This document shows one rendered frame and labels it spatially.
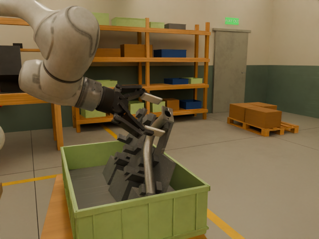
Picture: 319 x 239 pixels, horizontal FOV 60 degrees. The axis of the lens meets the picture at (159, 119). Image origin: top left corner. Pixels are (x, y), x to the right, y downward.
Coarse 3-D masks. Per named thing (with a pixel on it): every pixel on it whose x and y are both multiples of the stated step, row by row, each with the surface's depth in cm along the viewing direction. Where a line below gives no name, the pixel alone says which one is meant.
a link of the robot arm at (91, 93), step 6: (84, 78) 77; (84, 84) 75; (90, 84) 76; (96, 84) 78; (84, 90) 75; (90, 90) 76; (96, 90) 76; (102, 90) 79; (84, 96) 75; (90, 96) 76; (96, 96) 76; (78, 102) 76; (84, 102) 76; (90, 102) 76; (96, 102) 77; (84, 108) 78; (90, 108) 78
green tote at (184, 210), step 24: (96, 144) 133; (120, 144) 137; (72, 168) 130; (72, 192) 83; (168, 192) 83; (192, 192) 85; (72, 216) 86; (96, 216) 75; (120, 216) 78; (144, 216) 81; (168, 216) 84; (192, 216) 88
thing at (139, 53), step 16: (96, 16) 512; (160, 32) 563; (176, 32) 578; (192, 32) 594; (208, 32) 612; (112, 48) 538; (128, 48) 554; (144, 48) 566; (208, 48) 624; (96, 80) 574; (112, 80) 578; (176, 80) 607; (192, 80) 627; (96, 112) 546; (160, 112) 603; (176, 112) 614; (192, 112) 633
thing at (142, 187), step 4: (152, 156) 94; (156, 156) 94; (140, 160) 93; (152, 160) 93; (156, 160) 93; (140, 164) 93; (156, 164) 94; (144, 184) 88; (156, 184) 86; (160, 184) 87; (140, 188) 87; (144, 188) 87; (156, 188) 86; (160, 188) 86; (140, 192) 87; (144, 192) 86; (156, 192) 87
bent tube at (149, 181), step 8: (168, 112) 91; (160, 120) 90; (168, 120) 88; (152, 136) 95; (144, 144) 95; (152, 144) 96; (144, 152) 94; (144, 160) 92; (144, 168) 90; (152, 168) 90; (152, 176) 88; (152, 184) 86; (152, 192) 84
